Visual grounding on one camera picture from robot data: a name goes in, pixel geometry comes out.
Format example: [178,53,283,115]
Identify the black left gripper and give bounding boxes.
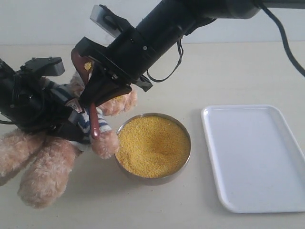
[0,60,90,145]

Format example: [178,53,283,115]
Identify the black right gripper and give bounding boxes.
[76,27,166,107]

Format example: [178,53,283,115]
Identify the dark red wooden spoon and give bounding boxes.
[71,48,100,140]

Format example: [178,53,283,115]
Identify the tan teddy bear striped sweater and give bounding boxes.
[0,71,138,210]

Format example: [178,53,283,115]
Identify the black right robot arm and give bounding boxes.
[74,0,305,107]

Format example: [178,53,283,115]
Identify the steel bowl of millet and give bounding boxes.
[115,113,191,186]

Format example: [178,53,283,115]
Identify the white rectangular plastic tray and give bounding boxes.
[201,104,305,214]

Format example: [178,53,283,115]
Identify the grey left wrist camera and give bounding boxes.
[24,57,65,78]

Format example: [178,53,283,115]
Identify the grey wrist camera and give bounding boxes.
[24,57,65,78]
[90,4,131,38]

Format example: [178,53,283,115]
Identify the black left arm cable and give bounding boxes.
[0,71,27,125]

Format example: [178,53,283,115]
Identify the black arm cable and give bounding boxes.
[146,4,305,83]
[0,71,27,125]

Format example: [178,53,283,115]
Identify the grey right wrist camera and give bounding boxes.
[90,4,131,38]

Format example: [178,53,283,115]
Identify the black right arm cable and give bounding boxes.
[146,4,305,83]

